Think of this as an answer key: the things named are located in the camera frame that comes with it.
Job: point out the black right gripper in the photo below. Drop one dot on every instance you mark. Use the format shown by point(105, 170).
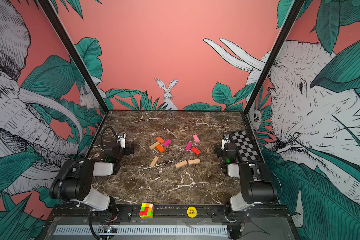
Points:
point(218, 148)

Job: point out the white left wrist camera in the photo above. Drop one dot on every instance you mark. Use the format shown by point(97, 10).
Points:
point(122, 139)

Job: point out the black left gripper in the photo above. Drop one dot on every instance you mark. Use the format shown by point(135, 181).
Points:
point(128, 151)

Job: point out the yellow big blind chip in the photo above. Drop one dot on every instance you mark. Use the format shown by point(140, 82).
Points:
point(192, 212)

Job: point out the white ventilation grille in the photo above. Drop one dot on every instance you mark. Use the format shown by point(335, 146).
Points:
point(143, 230)

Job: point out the orange block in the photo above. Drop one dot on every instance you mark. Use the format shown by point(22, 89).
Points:
point(160, 140)
point(160, 148)

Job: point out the pink block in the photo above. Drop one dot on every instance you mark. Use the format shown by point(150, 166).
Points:
point(196, 138)

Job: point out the black front rail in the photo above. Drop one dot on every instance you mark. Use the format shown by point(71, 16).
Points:
point(218, 213)

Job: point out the small circuit board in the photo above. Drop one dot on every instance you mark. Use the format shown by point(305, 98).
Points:
point(109, 230)

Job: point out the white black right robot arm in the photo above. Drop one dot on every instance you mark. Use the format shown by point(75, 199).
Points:
point(256, 187)

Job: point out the black white checkerboard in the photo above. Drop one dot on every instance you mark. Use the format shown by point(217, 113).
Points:
point(246, 150)

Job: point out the colourful puzzle cube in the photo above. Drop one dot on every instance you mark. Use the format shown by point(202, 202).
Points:
point(146, 211)

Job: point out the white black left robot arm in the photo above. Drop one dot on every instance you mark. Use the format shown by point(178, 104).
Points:
point(73, 183)

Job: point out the natural wood block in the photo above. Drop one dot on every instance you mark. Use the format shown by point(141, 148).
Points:
point(181, 164)
point(154, 145)
point(154, 161)
point(193, 162)

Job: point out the red block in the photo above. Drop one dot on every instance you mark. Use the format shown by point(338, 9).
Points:
point(195, 150)

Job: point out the magenta block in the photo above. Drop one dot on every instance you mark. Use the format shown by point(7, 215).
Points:
point(189, 146)
point(167, 143)

